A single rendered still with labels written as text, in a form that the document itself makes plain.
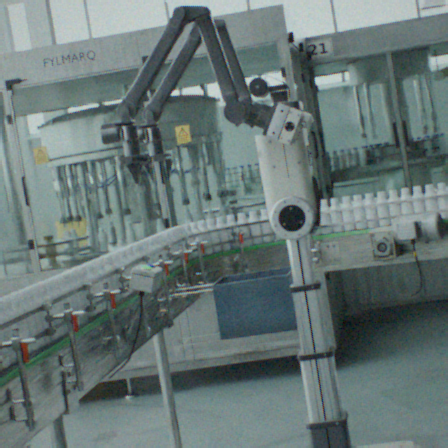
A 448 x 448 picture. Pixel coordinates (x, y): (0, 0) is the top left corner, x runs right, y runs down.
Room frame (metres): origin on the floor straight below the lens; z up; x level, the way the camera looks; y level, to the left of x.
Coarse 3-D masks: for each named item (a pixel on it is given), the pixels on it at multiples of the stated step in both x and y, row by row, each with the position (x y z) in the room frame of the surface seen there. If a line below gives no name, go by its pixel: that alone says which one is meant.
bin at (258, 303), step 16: (256, 272) 4.98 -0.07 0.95; (272, 272) 4.97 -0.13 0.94; (288, 272) 4.96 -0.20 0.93; (224, 288) 4.69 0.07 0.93; (240, 288) 4.68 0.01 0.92; (256, 288) 4.67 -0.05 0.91; (272, 288) 4.66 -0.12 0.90; (288, 288) 4.66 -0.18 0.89; (224, 304) 4.69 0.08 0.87; (240, 304) 4.68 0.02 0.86; (256, 304) 4.67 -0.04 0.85; (272, 304) 4.67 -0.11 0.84; (288, 304) 4.66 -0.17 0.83; (224, 320) 4.69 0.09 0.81; (240, 320) 4.68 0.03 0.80; (256, 320) 4.68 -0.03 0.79; (272, 320) 4.67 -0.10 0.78; (288, 320) 4.66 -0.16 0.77; (192, 336) 4.97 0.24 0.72; (224, 336) 4.69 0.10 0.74; (240, 336) 4.69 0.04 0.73; (176, 352) 4.78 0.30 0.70
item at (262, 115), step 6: (276, 102) 4.07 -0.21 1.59; (252, 108) 4.09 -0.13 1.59; (258, 108) 4.09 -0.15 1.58; (264, 108) 4.09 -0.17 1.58; (270, 108) 4.09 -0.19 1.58; (276, 108) 4.07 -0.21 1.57; (252, 114) 4.09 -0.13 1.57; (258, 114) 4.08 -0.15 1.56; (264, 114) 4.08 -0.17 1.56; (270, 114) 4.07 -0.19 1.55; (252, 120) 4.10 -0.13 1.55; (258, 120) 4.08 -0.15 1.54; (264, 120) 4.08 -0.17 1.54; (270, 120) 4.07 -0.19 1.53; (258, 126) 4.10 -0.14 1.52; (264, 126) 4.08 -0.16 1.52; (264, 132) 4.08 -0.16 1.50
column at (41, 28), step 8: (24, 0) 13.05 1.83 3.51; (32, 0) 13.04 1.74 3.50; (40, 0) 13.03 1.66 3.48; (48, 0) 13.24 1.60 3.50; (24, 8) 13.05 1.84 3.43; (32, 8) 13.04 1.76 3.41; (40, 8) 13.03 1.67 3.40; (48, 8) 13.24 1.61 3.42; (32, 16) 13.04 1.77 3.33; (40, 16) 13.03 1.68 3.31; (48, 16) 13.24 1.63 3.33; (32, 24) 13.05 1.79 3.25; (40, 24) 13.03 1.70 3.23; (48, 24) 13.04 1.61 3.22; (32, 32) 13.05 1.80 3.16; (40, 32) 13.04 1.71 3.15; (48, 32) 13.02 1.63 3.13; (32, 40) 13.05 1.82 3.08; (40, 40) 13.04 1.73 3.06; (48, 40) 13.03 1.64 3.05; (56, 40) 13.24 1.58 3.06; (32, 48) 13.05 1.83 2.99
